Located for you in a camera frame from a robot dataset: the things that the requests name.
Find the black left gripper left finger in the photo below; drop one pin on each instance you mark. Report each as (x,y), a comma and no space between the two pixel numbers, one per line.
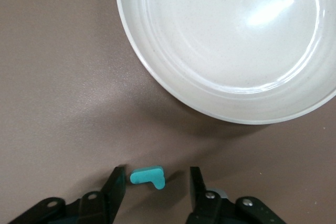
(105,205)

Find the brown table cover sheet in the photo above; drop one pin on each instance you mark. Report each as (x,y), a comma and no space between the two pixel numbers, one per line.
(52,51)

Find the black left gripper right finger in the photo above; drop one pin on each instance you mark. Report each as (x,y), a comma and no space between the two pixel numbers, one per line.
(207,211)

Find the teal foam letter r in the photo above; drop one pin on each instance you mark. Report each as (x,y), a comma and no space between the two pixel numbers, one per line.
(143,178)

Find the beige plate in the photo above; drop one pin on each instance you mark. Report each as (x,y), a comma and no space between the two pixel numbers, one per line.
(223,37)

